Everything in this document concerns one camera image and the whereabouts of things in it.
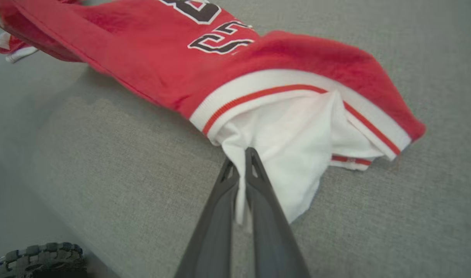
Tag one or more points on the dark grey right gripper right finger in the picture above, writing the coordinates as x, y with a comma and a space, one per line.
270, 239

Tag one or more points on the grey fabric sofa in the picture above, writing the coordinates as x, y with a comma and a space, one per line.
374, 212

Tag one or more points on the red basketball jersey white sleeves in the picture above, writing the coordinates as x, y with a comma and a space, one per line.
142, 58

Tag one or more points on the red basketball shorts white hem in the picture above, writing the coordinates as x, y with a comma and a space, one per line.
34, 40

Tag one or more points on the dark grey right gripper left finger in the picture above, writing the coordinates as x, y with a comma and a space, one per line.
216, 231

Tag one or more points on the black treaded wheel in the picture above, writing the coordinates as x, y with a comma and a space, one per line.
38, 256

